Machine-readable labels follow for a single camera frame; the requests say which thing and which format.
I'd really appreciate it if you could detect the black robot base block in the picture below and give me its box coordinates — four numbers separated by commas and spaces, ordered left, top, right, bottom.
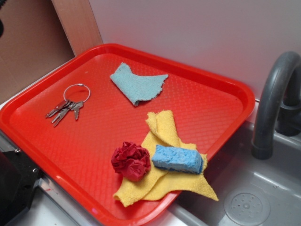
0, 151, 41, 226

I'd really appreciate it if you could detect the light blue cloth piece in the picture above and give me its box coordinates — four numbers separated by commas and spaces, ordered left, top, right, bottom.
110, 63, 168, 106

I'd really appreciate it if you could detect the blue sponge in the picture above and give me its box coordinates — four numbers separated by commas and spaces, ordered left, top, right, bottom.
152, 145, 204, 174

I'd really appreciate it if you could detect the crumpled red paper ball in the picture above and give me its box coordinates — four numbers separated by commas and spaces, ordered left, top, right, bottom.
111, 141, 151, 182

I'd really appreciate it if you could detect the yellow cloth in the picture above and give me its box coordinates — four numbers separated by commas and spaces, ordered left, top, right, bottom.
113, 110, 218, 207

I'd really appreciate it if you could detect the silver key right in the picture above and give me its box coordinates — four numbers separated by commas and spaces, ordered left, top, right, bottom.
73, 101, 84, 121

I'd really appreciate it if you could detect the silver key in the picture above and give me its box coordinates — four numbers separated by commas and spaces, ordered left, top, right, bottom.
51, 101, 76, 127
45, 100, 70, 118
73, 101, 84, 121

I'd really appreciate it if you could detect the silver key middle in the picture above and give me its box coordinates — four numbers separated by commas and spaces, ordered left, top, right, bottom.
51, 101, 76, 127

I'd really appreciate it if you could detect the red plastic tray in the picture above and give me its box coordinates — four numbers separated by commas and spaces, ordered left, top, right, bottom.
0, 44, 255, 226

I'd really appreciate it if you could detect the silver key left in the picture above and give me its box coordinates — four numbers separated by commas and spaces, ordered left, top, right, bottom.
45, 100, 70, 118

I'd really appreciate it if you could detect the wooden board strip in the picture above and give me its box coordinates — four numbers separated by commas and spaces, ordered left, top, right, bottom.
52, 0, 103, 56

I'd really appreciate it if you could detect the grey plastic sink basin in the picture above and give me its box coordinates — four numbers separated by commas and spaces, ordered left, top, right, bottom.
169, 122, 301, 226

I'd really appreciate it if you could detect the grey plastic faucet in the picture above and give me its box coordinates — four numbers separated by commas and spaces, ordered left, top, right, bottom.
252, 51, 301, 160

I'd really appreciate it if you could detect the brown cardboard panel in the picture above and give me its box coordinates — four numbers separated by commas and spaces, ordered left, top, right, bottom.
0, 0, 74, 103

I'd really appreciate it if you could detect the metal key ring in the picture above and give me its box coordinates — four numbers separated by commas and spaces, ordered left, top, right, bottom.
63, 84, 91, 103

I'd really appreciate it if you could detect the black cable corner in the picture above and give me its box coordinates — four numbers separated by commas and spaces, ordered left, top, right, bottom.
0, 0, 6, 37

